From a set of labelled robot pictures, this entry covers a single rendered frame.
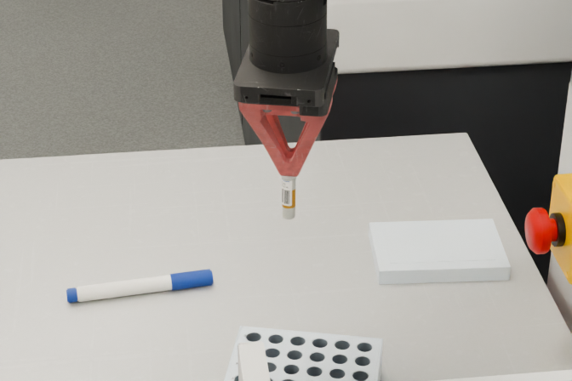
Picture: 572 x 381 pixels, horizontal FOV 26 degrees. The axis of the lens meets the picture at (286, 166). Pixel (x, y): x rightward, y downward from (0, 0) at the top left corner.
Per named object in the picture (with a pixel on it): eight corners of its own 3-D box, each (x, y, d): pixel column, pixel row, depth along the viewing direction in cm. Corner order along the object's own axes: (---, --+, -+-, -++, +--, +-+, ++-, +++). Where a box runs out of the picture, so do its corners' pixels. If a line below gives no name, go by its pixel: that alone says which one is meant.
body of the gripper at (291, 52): (340, 50, 96) (340, -39, 92) (323, 114, 87) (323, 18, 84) (257, 46, 97) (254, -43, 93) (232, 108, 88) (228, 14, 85)
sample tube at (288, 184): (279, 219, 98) (279, 167, 96) (282, 212, 99) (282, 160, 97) (294, 220, 98) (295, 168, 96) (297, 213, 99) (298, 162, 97)
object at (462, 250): (378, 284, 119) (379, 270, 118) (368, 235, 126) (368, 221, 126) (509, 280, 120) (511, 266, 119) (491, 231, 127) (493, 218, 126)
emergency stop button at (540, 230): (532, 264, 105) (537, 224, 103) (518, 238, 109) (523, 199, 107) (566, 261, 106) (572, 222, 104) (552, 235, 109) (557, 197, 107)
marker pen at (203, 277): (68, 307, 116) (66, 293, 115) (66, 298, 117) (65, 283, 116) (214, 288, 118) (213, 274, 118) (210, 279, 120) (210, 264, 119)
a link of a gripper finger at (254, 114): (340, 146, 100) (340, 40, 95) (328, 194, 94) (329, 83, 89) (256, 140, 101) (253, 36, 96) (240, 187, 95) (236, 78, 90)
